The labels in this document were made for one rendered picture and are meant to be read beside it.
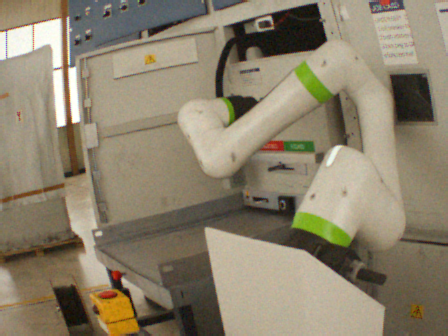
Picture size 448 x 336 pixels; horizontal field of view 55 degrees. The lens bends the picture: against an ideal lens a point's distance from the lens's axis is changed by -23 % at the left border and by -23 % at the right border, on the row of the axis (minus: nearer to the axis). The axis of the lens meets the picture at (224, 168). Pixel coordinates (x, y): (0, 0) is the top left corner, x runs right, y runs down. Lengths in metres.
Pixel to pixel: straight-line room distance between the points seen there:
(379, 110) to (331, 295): 0.60
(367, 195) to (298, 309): 0.27
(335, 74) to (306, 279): 0.61
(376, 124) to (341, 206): 0.38
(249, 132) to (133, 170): 0.88
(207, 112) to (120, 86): 0.76
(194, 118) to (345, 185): 0.59
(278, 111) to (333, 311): 0.62
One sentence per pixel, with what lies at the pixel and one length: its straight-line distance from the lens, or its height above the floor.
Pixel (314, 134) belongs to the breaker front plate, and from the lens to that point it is 1.69.
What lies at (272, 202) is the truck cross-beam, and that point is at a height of 0.89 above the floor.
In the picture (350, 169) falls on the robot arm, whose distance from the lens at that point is 0.96.
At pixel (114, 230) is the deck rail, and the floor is 0.89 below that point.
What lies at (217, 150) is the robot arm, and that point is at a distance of 1.37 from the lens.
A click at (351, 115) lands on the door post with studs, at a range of 1.60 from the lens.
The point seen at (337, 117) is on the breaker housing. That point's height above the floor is 1.17.
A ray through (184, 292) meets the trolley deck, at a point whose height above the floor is 0.83.
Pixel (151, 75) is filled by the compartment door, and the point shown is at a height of 1.41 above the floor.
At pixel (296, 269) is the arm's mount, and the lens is 0.80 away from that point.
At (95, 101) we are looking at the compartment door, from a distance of 2.13.
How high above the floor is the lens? 1.29
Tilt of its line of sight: 8 degrees down
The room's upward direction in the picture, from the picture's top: 9 degrees counter-clockwise
